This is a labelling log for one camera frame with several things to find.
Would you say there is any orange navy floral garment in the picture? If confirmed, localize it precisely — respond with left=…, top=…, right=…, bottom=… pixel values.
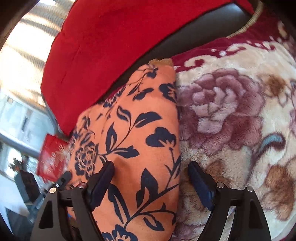
left=68, top=60, right=181, bottom=240

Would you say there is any floral plush bed blanket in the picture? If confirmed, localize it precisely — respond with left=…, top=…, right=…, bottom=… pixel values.
left=172, top=1, right=295, bottom=240

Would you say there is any red blanket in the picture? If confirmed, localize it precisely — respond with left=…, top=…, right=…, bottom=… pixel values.
left=40, top=0, right=255, bottom=137

